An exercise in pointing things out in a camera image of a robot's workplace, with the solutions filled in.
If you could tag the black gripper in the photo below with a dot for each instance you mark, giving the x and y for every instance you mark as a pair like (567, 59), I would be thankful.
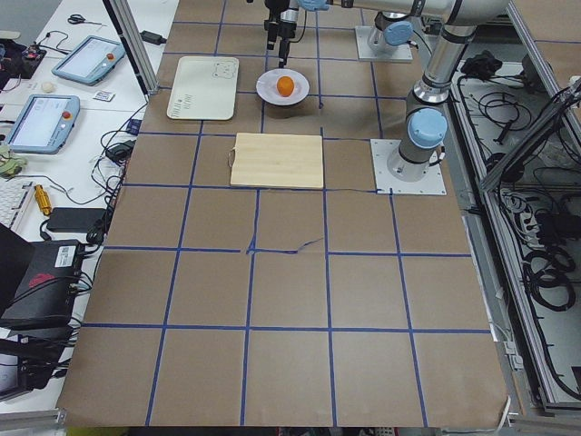
(286, 29)

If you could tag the orange fruit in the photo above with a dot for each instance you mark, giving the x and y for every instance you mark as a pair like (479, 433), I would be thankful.
(285, 86)

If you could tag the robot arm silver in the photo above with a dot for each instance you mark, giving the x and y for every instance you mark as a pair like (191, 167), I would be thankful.
(426, 125)

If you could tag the cream bear tray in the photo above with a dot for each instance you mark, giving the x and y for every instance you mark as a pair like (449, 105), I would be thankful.
(204, 88)

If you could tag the white ridged plate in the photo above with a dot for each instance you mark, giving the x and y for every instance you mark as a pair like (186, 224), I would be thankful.
(266, 87)

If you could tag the bamboo cutting board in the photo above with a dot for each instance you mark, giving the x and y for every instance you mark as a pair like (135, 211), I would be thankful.
(278, 161)

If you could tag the blue teach pendant upper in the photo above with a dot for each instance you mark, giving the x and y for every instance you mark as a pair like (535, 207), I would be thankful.
(91, 61)

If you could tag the blue teach pendant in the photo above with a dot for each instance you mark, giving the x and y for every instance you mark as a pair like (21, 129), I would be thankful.
(91, 61)
(44, 124)

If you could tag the black scissors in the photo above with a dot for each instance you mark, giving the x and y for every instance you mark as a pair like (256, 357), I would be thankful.
(77, 19)

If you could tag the blue teach pendant lower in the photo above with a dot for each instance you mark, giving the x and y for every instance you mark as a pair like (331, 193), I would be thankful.
(44, 124)

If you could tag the black power adapter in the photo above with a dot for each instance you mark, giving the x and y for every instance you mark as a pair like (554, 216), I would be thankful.
(74, 220)

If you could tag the yellow metal tool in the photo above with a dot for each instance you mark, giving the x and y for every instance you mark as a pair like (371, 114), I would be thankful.
(42, 199)

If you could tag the black computer box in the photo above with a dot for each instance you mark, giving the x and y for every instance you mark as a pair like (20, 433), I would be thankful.
(37, 284)

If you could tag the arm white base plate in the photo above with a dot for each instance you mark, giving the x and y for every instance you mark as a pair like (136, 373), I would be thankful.
(394, 175)
(390, 45)

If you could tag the metal cutting board handle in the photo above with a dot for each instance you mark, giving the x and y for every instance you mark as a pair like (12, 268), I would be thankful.
(231, 157)

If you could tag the aluminium frame post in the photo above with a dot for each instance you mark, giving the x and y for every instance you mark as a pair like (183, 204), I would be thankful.
(124, 24)

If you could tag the aluminium diagonal frame bar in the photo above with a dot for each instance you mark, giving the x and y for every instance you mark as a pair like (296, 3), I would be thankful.
(543, 127)

